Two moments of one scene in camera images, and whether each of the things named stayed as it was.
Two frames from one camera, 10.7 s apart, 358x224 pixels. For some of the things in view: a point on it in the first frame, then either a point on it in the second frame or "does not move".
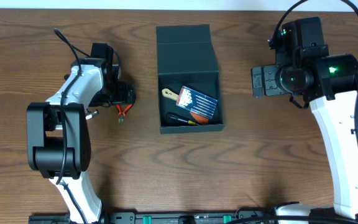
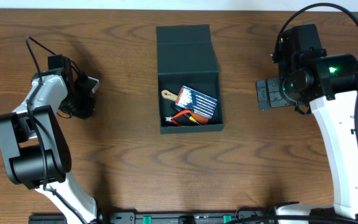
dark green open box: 186,58 does not move
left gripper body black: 127,94 -> 84,109
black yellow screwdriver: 173,119 -> 192,119
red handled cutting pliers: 122,114 -> 172,120
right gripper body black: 272,78 -> 277,96
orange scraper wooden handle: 174,96 does not move
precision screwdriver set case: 197,102 does not move
